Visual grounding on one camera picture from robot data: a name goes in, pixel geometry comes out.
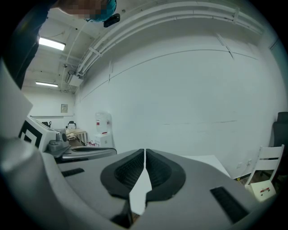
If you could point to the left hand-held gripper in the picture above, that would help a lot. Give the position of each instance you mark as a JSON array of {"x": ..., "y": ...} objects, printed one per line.
[{"x": 48, "y": 137}]

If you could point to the black office chair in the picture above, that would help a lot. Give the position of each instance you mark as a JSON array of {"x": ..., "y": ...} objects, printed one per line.
[{"x": 71, "y": 124}]

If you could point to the clear water dispenser bottle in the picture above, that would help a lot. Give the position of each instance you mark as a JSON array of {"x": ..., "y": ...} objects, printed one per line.
[{"x": 102, "y": 122}]

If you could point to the white wall outlet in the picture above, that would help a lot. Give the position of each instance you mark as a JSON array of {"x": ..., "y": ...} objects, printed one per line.
[{"x": 244, "y": 164}]

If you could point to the white ceiling pipes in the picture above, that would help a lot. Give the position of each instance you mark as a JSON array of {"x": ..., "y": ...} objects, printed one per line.
[{"x": 157, "y": 16}]

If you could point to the light wooden table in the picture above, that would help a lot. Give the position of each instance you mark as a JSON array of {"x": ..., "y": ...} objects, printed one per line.
[{"x": 77, "y": 132}]

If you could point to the person's head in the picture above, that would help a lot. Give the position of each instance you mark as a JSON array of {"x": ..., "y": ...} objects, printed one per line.
[{"x": 78, "y": 10}]

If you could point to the dark upholstered chair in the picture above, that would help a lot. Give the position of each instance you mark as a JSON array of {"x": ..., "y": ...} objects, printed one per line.
[{"x": 280, "y": 132}]

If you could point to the framed wall sign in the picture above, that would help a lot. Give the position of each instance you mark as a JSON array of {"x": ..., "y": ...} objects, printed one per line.
[{"x": 64, "y": 108}]

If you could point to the black head-worn camera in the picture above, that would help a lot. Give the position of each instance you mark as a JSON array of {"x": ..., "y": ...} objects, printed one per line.
[{"x": 111, "y": 20}]

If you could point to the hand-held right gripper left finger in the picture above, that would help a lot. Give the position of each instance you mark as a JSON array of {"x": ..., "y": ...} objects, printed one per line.
[{"x": 90, "y": 179}]

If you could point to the narrow ceiling light strip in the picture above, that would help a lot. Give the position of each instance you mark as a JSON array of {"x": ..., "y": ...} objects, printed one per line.
[{"x": 46, "y": 84}]

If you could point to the white ceiling air conditioner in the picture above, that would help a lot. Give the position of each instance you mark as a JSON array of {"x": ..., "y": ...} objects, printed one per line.
[{"x": 74, "y": 79}]

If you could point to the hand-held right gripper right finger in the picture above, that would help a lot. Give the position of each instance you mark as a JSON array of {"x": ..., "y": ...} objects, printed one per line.
[{"x": 193, "y": 197}]

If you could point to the white water dispenser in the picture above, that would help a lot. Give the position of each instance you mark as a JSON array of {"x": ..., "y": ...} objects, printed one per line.
[{"x": 104, "y": 140}]

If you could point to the white wooden chair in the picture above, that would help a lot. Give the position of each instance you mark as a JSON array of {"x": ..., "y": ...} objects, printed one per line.
[{"x": 267, "y": 157}]

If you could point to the large ceiling light panel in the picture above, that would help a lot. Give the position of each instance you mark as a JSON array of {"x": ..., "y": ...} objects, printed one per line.
[{"x": 52, "y": 43}]

